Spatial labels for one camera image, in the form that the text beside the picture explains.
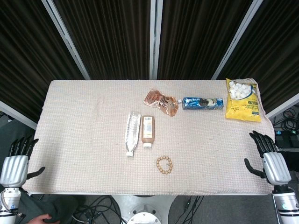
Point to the black curtain panel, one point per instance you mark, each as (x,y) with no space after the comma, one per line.
(198,39)
(275,58)
(109,39)
(28,58)

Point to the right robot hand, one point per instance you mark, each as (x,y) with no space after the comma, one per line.
(275,168)

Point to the clear plastic water bottle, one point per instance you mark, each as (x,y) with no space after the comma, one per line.
(133,130)

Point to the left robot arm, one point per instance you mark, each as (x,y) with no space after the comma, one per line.
(9,203)

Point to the dark grey clothing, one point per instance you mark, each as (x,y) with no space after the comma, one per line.
(46,205)

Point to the black foot pedal unit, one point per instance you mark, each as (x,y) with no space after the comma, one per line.
(287,137)

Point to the blue cookie package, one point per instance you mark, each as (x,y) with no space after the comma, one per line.
(198,103)

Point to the brown drink bottle white cap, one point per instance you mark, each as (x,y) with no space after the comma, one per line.
(147,137)

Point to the beige woven table cloth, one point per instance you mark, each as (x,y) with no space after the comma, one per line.
(81,140)

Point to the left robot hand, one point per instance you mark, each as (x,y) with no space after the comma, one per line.
(15,169)

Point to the yellow marshmallow bag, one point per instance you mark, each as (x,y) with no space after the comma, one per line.
(243,112)

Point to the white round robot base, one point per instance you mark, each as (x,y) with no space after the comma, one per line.
(142,210)

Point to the silver partition post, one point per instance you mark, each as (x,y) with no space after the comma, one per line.
(238,39)
(66,39)
(283,106)
(16,114)
(155,39)

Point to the brown foil snack pouch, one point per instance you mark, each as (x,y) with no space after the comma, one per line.
(161,102)

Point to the person's bare hand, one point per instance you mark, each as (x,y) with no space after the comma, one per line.
(40,219)

